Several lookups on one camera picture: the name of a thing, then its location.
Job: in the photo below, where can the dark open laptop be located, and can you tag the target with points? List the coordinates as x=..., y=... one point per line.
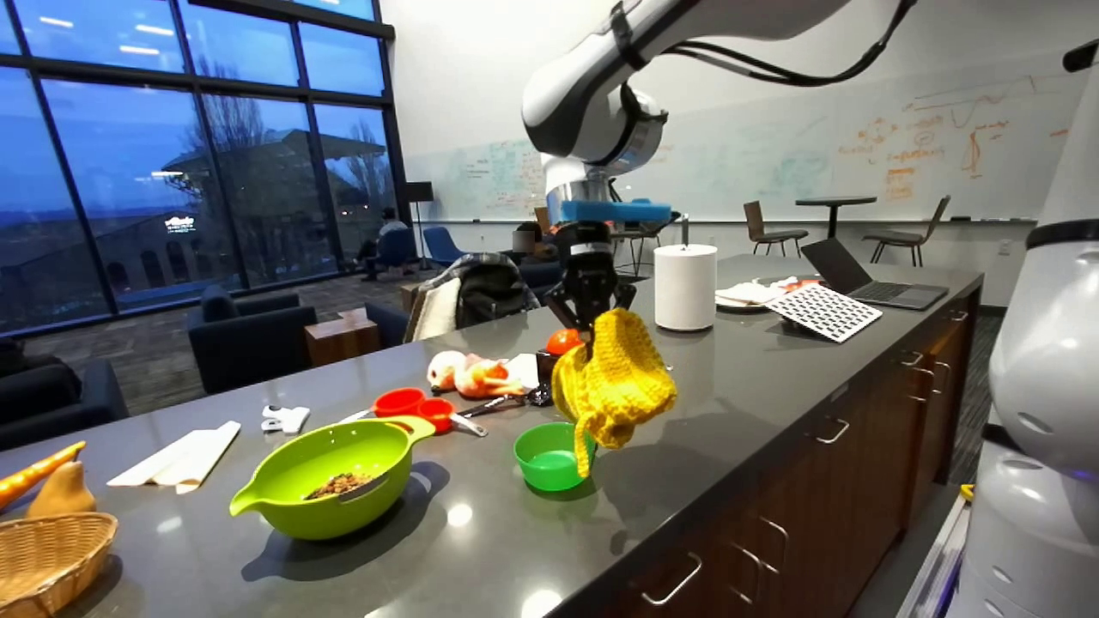
x=876, y=285

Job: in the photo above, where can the white keyboard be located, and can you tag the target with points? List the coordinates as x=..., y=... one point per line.
x=826, y=313

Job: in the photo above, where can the brown chair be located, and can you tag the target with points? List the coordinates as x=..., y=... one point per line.
x=910, y=238
x=771, y=231

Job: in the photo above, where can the dark sofa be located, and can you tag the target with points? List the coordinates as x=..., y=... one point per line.
x=52, y=399

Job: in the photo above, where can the yellow measuring spoon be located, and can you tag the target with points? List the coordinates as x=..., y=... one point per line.
x=414, y=428

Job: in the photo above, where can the small green bowl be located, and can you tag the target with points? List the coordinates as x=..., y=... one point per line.
x=550, y=465

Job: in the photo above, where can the yellow crocheted cloth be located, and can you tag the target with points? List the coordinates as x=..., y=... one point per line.
x=618, y=381

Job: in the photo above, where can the red measuring cups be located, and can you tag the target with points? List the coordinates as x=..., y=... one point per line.
x=414, y=405

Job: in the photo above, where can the black armchair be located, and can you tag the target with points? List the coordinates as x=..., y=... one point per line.
x=253, y=344

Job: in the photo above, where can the round dark table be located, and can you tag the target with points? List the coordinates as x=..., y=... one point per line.
x=837, y=206

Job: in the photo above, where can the black cube box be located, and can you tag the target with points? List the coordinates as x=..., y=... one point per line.
x=548, y=373

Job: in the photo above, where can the white paper packet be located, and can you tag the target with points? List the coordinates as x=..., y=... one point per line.
x=176, y=453

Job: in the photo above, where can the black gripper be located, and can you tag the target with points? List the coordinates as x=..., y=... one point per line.
x=588, y=255

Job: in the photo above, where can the black overhead fixture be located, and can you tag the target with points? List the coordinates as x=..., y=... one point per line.
x=1082, y=56

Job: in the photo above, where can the orange toy tomato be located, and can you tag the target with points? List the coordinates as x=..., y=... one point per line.
x=560, y=340

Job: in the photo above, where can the white orange plush toy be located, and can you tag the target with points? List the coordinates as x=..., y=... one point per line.
x=463, y=373

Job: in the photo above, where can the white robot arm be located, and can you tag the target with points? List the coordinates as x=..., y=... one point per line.
x=596, y=98

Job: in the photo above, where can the blue wrist camera box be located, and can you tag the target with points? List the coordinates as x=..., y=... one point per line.
x=611, y=210

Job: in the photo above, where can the wooden side table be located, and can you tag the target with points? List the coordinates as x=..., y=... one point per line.
x=341, y=336

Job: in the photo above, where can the lime green colander bowl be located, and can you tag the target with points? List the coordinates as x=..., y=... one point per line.
x=326, y=486

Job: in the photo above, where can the seated person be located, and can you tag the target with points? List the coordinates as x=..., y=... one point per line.
x=389, y=241

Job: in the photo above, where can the wicker basket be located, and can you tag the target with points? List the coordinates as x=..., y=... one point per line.
x=44, y=559

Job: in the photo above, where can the tan wooden piece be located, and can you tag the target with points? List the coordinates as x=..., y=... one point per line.
x=64, y=491

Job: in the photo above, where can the black backpack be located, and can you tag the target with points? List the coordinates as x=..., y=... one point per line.
x=494, y=294

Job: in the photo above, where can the white plates stack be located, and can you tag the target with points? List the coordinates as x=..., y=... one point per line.
x=748, y=295

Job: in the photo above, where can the large glass window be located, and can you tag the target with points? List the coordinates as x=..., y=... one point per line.
x=138, y=160

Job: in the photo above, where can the blue chair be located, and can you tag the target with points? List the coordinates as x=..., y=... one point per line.
x=441, y=246

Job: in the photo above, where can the white paper towel roll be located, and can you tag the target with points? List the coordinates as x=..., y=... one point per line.
x=686, y=285

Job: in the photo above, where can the brown food pieces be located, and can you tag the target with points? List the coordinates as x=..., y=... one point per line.
x=336, y=486

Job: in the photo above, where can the dark wooden counter cabinet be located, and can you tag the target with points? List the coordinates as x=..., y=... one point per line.
x=826, y=481

